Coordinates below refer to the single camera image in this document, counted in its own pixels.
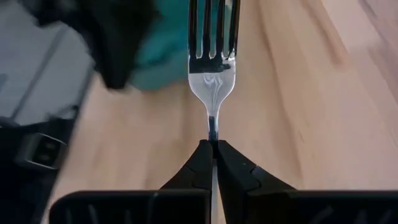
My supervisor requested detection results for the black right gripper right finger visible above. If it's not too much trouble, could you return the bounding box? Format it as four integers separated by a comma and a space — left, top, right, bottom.
217, 139, 296, 224

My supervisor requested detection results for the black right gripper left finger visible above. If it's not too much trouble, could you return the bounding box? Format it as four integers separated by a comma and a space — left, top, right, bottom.
160, 139, 215, 191

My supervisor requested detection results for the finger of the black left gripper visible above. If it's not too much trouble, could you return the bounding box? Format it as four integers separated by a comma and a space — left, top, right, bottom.
90, 0, 156, 90

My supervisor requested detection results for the silver fork orange handle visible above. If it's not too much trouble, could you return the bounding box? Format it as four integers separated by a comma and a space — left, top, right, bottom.
187, 0, 241, 224

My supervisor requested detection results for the teal plastic bin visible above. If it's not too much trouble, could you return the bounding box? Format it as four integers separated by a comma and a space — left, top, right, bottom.
129, 0, 239, 91

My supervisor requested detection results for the black table frame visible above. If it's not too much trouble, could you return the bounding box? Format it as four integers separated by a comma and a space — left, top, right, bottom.
0, 105, 80, 224

